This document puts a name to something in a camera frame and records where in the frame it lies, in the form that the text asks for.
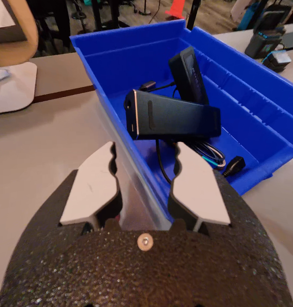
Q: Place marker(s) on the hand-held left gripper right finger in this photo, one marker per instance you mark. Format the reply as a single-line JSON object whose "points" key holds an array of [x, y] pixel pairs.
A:
{"points": [[196, 189]]}

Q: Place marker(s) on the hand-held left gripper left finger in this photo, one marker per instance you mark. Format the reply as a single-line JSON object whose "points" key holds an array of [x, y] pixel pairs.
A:
{"points": [[93, 187]]}

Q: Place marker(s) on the dark blue power bank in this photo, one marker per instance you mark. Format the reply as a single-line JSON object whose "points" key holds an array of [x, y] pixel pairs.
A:
{"points": [[175, 117]]}

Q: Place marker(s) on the black power bank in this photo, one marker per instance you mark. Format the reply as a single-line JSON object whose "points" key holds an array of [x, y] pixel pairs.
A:
{"points": [[188, 74]]}

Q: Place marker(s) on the blue plastic bin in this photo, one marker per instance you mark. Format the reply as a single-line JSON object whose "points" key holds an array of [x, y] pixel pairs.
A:
{"points": [[160, 72]]}

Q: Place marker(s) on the white pad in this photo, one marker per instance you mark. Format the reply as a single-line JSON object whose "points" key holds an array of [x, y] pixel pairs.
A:
{"points": [[14, 87]]}

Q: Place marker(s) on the black battery charger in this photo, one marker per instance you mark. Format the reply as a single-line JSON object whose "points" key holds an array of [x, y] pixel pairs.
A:
{"points": [[262, 44]]}

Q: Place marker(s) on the wooden chair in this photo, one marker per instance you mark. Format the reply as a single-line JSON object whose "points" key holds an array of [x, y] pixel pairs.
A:
{"points": [[19, 31]]}

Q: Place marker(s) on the black stand pole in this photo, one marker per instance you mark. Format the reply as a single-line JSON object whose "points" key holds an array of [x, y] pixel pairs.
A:
{"points": [[193, 14]]}

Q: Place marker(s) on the orange traffic cone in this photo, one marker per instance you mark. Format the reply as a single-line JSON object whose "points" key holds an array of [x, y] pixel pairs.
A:
{"points": [[176, 8]]}

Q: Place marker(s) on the black camera battery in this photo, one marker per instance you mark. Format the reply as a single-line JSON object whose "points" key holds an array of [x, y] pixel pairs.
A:
{"points": [[277, 61]]}

